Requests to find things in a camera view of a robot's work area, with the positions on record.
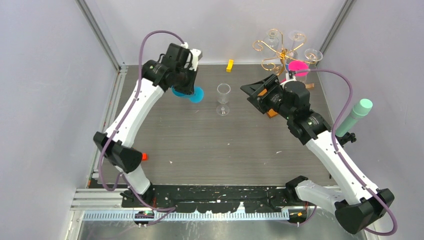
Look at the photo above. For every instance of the pink wine glass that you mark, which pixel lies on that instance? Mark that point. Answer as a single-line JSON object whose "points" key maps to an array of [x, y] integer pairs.
{"points": [[294, 66]]}

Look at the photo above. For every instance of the yellow toy block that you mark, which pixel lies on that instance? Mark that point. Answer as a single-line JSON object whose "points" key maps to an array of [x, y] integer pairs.
{"points": [[229, 66]]}

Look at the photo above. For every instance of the mint green microphone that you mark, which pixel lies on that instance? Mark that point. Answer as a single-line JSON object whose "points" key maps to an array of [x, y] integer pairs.
{"points": [[361, 109]]}

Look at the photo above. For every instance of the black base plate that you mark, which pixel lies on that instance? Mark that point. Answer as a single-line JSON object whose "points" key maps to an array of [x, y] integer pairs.
{"points": [[216, 199]]}

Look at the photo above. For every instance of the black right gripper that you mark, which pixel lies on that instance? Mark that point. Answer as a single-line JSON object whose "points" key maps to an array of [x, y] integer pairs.
{"points": [[260, 103]]}

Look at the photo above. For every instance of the clear glass on rack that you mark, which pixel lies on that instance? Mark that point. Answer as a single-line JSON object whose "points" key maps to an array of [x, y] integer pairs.
{"points": [[272, 39], [313, 56], [297, 40]]}

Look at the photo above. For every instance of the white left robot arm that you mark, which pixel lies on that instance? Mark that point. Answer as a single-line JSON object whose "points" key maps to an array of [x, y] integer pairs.
{"points": [[177, 70]]}

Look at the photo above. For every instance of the clear wine glass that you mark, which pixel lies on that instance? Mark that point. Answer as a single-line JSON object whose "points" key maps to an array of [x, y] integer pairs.
{"points": [[223, 96]]}

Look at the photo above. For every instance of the aluminium frame rail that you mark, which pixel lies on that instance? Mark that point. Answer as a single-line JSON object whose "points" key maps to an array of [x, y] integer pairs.
{"points": [[98, 33]]}

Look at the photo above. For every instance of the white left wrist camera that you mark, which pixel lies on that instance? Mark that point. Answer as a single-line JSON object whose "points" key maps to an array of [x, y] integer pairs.
{"points": [[194, 56]]}

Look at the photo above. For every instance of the red toy block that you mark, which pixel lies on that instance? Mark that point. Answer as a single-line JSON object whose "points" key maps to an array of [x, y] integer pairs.
{"points": [[144, 157]]}

